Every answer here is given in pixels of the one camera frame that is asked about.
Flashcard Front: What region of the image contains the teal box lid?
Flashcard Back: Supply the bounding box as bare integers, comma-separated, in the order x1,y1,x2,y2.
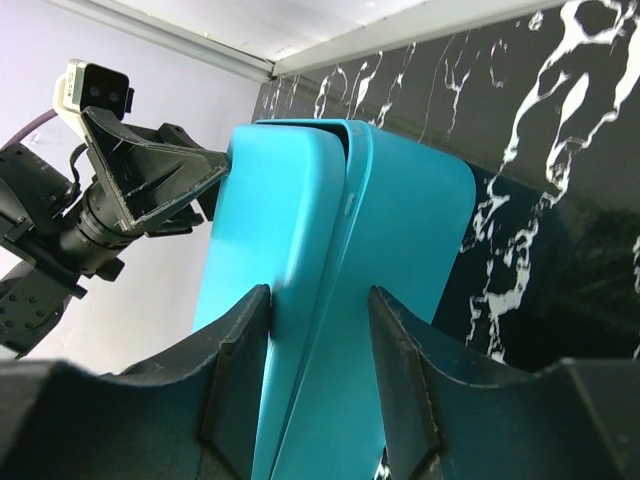
194,124,346,479

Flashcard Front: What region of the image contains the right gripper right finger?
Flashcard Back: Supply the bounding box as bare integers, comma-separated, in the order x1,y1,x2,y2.
368,287,639,479

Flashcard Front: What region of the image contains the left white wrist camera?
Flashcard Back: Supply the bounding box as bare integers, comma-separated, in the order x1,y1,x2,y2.
53,58,135,120

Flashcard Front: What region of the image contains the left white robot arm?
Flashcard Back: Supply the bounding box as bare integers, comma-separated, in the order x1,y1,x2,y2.
1,107,231,358

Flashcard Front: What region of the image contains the aluminium frame rail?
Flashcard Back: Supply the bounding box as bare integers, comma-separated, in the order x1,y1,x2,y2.
50,1,561,82

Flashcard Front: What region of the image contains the teal chocolate box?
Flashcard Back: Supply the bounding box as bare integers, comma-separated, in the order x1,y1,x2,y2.
253,119,476,479

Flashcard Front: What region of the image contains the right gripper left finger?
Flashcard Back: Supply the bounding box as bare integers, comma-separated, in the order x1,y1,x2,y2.
1,285,271,479

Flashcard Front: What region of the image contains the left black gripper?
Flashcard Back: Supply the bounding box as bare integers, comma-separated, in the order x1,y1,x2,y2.
1,107,231,278

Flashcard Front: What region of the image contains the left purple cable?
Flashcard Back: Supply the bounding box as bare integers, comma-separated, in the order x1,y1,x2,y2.
0,110,64,151

